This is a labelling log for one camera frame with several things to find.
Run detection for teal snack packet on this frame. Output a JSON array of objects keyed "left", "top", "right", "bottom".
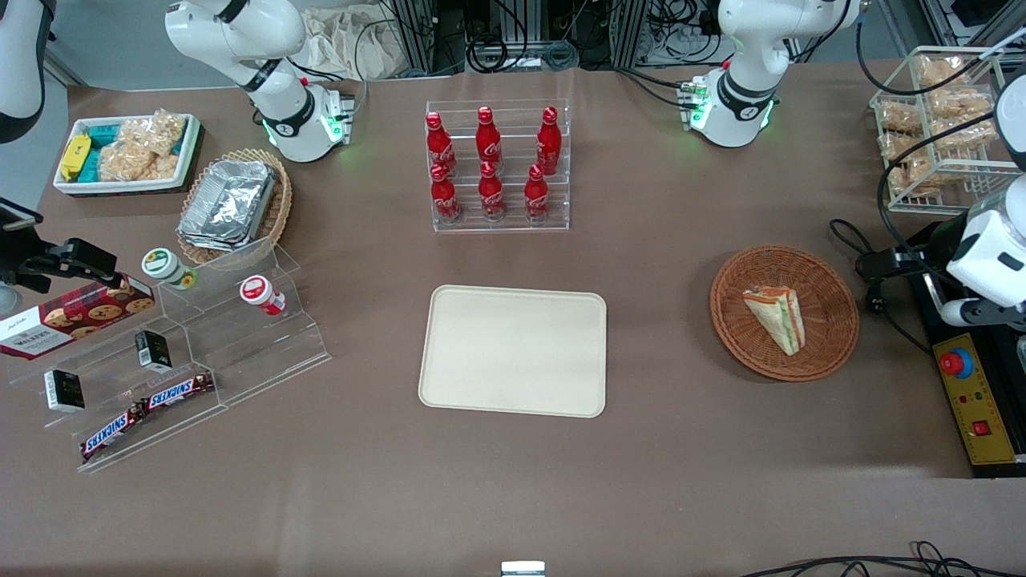
[{"left": 80, "top": 124, "right": 123, "bottom": 184}]

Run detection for coiled black cable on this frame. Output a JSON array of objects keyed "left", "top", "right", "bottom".
[{"left": 467, "top": 34, "right": 523, "bottom": 75}]

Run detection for clear acrylic stepped shelf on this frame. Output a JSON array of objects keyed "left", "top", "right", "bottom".
[
  {"left": 8, "top": 309, "right": 227, "bottom": 474},
  {"left": 156, "top": 236, "right": 331, "bottom": 406}
]

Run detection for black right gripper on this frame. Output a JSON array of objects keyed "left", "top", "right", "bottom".
[{"left": 0, "top": 232, "right": 121, "bottom": 294}]

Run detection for beige plastic tray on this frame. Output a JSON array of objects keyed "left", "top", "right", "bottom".
[{"left": 418, "top": 284, "right": 608, "bottom": 419}]

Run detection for clear rice cracker bag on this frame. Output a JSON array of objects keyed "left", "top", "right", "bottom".
[
  {"left": 120, "top": 111, "right": 188, "bottom": 158},
  {"left": 98, "top": 141, "right": 179, "bottom": 182}
]

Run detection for black cables at table edge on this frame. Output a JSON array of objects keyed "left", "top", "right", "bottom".
[{"left": 737, "top": 541, "right": 1026, "bottom": 577}]

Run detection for triangular sandwich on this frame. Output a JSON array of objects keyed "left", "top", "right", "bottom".
[{"left": 741, "top": 286, "right": 806, "bottom": 357}]

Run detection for white rectangular snack tray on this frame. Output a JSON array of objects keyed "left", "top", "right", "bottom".
[{"left": 54, "top": 114, "right": 203, "bottom": 196}]

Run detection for small black box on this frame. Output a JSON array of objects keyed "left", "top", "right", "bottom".
[
  {"left": 135, "top": 330, "right": 173, "bottom": 372},
  {"left": 44, "top": 369, "right": 86, "bottom": 413}
]

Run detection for bagged fried snack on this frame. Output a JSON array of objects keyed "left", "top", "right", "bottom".
[
  {"left": 928, "top": 87, "right": 995, "bottom": 121},
  {"left": 878, "top": 103, "right": 924, "bottom": 134},
  {"left": 878, "top": 132, "right": 924, "bottom": 161},
  {"left": 886, "top": 159, "right": 936, "bottom": 198},
  {"left": 932, "top": 119, "right": 1000, "bottom": 151},
  {"left": 916, "top": 56, "right": 968, "bottom": 87}
]

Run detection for clear acrylic bottle rack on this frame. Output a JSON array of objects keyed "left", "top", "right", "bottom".
[{"left": 425, "top": 99, "right": 572, "bottom": 233}]

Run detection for red cola bottle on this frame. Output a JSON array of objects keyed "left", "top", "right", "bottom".
[
  {"left": 535, "top": 107, "right": 562, "bottom": 176},
  {"left": 479, "top": 160, "right": 506, "bottom": 221},
  {"left": 425, "top": 111, "right": 458, "bottom": 177},
  {"left": 475, "top": 106, "right": 503, "bottom": 173},
  {"left": 430, "top": 163, "right": 462, "bottom": 224},
  {"left": 524, "top": 163, "right": 551, "bottom": 221}
]

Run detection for black cable with plug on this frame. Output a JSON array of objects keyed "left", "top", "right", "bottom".
[{"left": 828, "top": 218, "right": 935, "bottom": 353}]

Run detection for white wire rack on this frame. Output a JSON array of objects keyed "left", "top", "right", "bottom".
[{"left": 870, "top": 46, "right": 1026, "bottom": 216}]

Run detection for yellow control panel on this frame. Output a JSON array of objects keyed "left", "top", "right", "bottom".
[{"left": 932, "top": 333, "right": 1019, "bottom": 466}]

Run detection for snickers chocolate bar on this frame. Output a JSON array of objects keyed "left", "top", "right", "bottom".
[
  {"left": 80, "top": 403, "right": 149, "bottom": 462},
  {"left": 143, "top": 372, "right": 216, "bottom": 411}
]

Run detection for aluminium foil container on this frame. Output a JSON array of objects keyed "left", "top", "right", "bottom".
[
  {"left": 177, "top": 216, "right": 265, "bottom": 252},
  {"left": 183, "top": 159, "right": 277, "bottom": 237}
]

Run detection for red lid yoghurt cup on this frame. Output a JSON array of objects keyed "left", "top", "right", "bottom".
[{"left": 239, "top": 275, "right": 286, "bottom": 316}]

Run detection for black countertop appliance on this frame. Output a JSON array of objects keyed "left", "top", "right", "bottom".
[{"left": 898, "top": 220, "right": 1026, "bottom": 478}]

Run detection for light oval wicker basket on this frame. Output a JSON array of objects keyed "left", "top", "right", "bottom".
[{"left": 176, "top": 148, "right": 293, "bottom": 269}]

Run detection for brown round wicker basket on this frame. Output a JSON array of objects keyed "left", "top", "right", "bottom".
[{"left": 709, "top": 244, "right": 860, "bottom": 382}]

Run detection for beige crumpled cloth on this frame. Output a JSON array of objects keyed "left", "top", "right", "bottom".
[{"left": 301, "top": 6, "right": 406, "bottom": 81}]

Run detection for yellow snack packet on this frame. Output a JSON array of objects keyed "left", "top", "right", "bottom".
[{"left": 60, "top": 135, "right": 91, "bottom": 181}]

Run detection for red tartan cookie box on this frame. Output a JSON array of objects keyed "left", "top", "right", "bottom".
[{"left": 0, "top": 275, "right": 156, "bottom": 361}]

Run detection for black base cables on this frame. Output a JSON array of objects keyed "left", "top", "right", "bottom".
[{"left": 616, "top": 67, "right": 700, "bottom": 111}]

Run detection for green lid yoghurt cup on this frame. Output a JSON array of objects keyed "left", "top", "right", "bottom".
[{"left": 142, "top": 248, "right": 197, "bottom": 291}]

